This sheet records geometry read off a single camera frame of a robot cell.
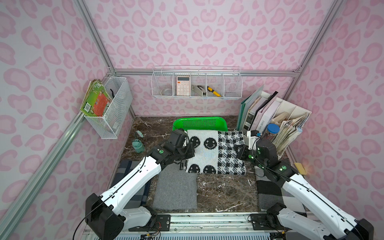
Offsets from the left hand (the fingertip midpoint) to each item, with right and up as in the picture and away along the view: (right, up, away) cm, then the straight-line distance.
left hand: (194, 147), depth 76 cm
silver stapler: (+3, +34, +18) cm, 39 cm away
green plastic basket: (+4, +13, +41) cm, 44 cm away
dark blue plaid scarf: (-29, -27, +4) cm, 40 cm away
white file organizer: (+50, +14, +14) cm, 54 cm away
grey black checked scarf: (+40, -25, +4) cm, 47 cm away
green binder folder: (+28, +21, +9) cm, 37 cm away
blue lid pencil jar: (+45, +10, +10) cm, 47 cm away
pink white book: (+40, +17, +10) cm, 44 cm away
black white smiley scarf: (+10, -2, -2) cm, 11 cm away
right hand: (+20, +1, -1) cm, 20 cm away
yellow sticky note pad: (+67, -17, +19) cm, 72 cm away
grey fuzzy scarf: (-10, -23, +4) cm, 26 cm away
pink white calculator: (-7, +37, +19) cm, 42 cm away
